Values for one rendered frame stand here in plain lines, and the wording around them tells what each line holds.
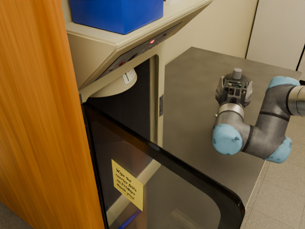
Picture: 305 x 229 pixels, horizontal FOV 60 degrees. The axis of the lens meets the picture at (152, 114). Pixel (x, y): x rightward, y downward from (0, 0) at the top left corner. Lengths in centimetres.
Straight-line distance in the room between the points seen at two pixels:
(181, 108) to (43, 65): 95
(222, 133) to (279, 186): 165
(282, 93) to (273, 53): 289
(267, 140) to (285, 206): 150
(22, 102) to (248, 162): 79
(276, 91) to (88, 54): 51
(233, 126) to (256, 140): 6
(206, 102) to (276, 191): 118
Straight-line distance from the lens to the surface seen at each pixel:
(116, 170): 47
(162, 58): 70
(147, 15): 40
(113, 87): 60
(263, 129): 73
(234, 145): 70
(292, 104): 72
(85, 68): 40
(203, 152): 101
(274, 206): 217
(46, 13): 30
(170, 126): 111
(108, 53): 36
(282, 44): 357
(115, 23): 37
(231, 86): 86
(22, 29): 33
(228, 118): 73
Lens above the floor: 163
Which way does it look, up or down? 36 degrees down
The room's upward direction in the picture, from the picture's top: straight up
